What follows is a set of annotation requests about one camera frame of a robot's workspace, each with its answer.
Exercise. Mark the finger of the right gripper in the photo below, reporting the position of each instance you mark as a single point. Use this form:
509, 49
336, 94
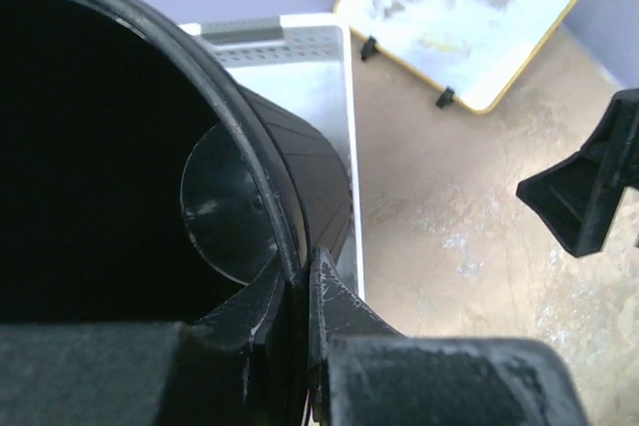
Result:
577, 199

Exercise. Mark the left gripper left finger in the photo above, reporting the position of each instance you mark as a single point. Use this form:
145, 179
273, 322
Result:
237, 353

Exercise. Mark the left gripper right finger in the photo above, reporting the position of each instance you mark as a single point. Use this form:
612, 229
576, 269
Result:
334, 309

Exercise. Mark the large black plastic container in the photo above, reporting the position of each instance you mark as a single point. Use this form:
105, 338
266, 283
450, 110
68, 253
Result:
139, 180

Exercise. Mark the white perforated plastic basket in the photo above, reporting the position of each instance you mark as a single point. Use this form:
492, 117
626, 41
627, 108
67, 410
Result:
303, 64

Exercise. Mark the small whiteboard with wooden frame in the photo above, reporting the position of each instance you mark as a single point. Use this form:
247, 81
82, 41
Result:
471, 51

